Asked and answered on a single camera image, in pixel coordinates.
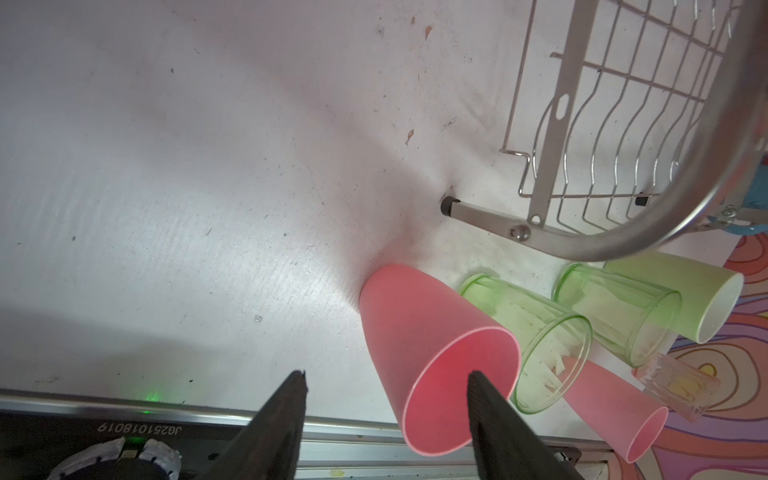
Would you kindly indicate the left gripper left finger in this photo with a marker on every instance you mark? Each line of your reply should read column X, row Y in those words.
column 269, row 446

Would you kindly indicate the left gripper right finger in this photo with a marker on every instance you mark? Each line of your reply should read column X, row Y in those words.
column 504, row 446

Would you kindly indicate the pink plastic cup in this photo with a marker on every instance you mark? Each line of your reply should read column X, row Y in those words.
column 627, row 419
column 425, row 340

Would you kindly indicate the light green ceramic mug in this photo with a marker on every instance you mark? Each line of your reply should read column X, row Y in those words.
column 709, row 293

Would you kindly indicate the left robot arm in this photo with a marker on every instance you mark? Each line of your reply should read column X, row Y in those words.
column 107, row 461

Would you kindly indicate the steel two-tier dish rack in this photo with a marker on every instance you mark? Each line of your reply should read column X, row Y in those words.
column 634, row 122

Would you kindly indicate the green transparent cup left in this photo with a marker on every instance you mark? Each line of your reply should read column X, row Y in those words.
column 555, row 341

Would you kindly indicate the green transparent cup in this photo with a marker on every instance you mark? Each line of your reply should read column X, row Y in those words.
column 555, row 341
column 630, row 318

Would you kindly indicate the green transparent cup right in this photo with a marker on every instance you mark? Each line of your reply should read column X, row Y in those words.
column 630, row 318

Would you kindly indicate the clear pink glass cup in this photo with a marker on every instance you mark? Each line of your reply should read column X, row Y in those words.
column 686, row 390

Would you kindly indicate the blue ceramic mug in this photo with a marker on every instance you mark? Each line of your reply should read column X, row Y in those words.
column 753, row 204

